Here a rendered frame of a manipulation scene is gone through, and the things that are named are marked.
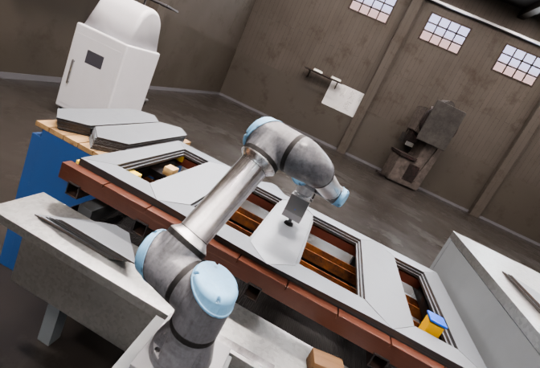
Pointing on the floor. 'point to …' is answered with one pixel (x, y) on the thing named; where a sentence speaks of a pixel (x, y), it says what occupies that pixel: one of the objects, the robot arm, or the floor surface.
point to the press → (423, 143)
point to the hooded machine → (112, 56)
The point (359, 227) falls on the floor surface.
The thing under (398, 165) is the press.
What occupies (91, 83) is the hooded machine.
